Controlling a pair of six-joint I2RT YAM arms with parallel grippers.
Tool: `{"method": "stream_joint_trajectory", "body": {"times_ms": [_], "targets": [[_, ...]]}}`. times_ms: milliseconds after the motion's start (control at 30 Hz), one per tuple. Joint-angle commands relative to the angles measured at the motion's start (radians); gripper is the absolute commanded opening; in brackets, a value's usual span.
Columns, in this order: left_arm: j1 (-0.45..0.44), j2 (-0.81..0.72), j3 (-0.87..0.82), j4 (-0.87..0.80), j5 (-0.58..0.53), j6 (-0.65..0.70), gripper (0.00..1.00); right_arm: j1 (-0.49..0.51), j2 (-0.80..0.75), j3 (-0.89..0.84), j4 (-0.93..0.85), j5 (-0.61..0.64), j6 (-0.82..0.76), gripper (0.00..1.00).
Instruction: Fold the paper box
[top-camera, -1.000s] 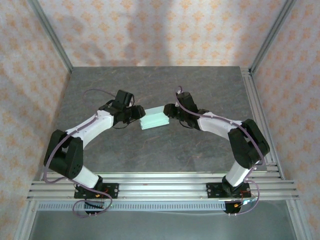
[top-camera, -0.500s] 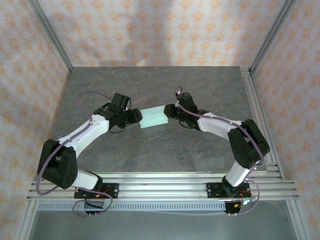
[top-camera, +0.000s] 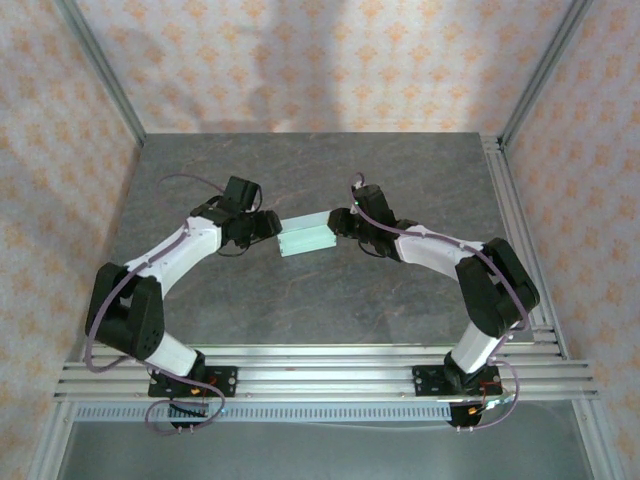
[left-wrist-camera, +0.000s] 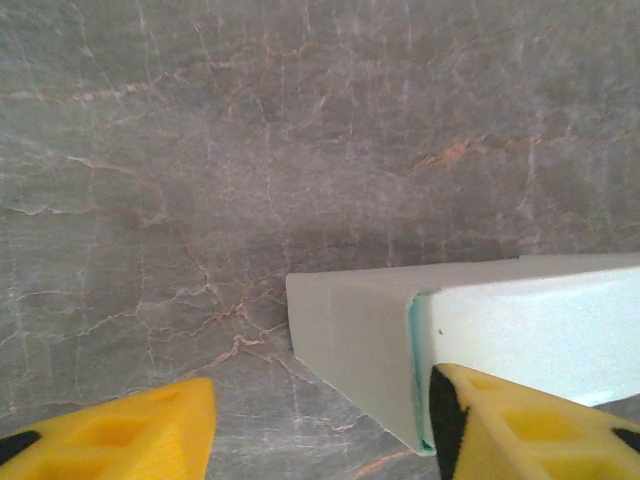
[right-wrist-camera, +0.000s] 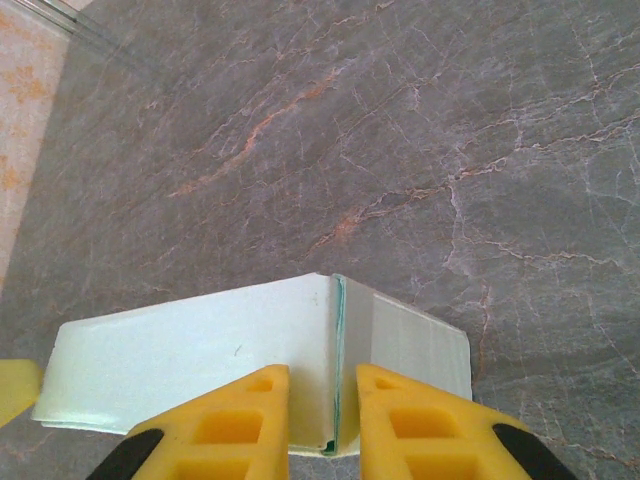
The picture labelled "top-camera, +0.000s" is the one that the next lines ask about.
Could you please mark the black controller board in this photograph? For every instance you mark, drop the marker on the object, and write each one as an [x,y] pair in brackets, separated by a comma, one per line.
[462,417]
[187,412]

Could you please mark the aluminium frame post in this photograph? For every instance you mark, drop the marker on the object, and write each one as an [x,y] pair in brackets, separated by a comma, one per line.
[101,65]
[546,65]

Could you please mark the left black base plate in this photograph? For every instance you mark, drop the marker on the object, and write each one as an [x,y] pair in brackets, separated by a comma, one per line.
[225,380]

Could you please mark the grey metal panel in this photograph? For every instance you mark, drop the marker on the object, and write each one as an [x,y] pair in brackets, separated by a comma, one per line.
[325,455]

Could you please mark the light green paper box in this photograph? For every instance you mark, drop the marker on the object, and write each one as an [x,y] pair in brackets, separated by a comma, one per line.
[307,239]

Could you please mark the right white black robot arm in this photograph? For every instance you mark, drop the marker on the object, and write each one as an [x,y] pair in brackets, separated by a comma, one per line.
[435,247]

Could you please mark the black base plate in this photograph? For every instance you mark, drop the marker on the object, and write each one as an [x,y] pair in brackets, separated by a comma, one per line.
[425,380]
[225,380]

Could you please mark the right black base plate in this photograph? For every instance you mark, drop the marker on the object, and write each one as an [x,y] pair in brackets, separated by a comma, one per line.
[425,380]

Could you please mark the aluminium side rail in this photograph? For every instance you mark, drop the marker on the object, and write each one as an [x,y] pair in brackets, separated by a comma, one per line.
[505,190]

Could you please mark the aluminium frame leg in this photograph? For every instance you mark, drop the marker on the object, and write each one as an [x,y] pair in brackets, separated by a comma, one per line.
[595,440]
[52,440]

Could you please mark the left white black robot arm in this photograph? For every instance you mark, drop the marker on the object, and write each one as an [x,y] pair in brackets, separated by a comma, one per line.
[175,250]

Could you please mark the aluminium mounting rail beam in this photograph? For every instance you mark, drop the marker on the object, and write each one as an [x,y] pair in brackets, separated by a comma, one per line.
[325,375]

